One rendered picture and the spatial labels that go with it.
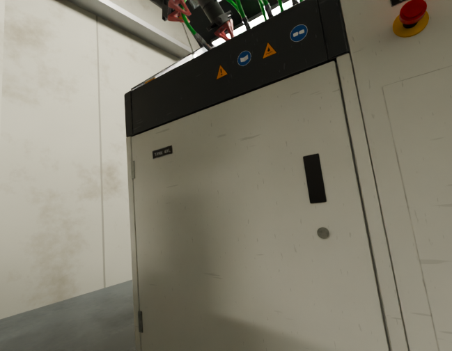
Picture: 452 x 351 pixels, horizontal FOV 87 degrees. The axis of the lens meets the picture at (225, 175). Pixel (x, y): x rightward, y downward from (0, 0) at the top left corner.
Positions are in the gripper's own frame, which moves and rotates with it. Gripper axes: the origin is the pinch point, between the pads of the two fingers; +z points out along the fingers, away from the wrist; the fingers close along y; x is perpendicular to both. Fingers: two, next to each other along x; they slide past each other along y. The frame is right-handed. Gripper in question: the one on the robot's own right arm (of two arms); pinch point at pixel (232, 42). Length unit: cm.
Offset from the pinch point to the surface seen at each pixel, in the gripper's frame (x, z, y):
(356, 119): -37, 27, -42
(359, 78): -39, 21, -36
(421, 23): -49, 19, -31
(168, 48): 160, -48, 156
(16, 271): 164, 25, -90
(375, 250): -35, 45, -59
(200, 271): 4, 41, -69
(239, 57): -15.9, 5.0, -29.7
